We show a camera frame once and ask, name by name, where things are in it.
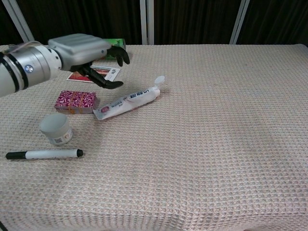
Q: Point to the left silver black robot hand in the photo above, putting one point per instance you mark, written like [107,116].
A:
[77,49]

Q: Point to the white toothpaste tube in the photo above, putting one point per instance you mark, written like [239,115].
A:
[130,101]

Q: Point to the red photo postcard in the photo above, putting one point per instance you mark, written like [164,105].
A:
[113,73]

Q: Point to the pink patterned card box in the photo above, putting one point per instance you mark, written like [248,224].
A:
[77,101]

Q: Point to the small white jar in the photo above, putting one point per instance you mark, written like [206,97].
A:
[55,130]

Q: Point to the black white marker pen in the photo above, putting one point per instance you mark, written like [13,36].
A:
[48,154]

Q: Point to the dark green curtain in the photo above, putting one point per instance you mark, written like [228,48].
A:
[192,21]

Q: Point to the beige waffle tablecloth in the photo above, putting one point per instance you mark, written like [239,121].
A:
[192,144]

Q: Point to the white frame post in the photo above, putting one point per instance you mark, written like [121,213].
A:
[238,24]
[20,22]
[147,21]

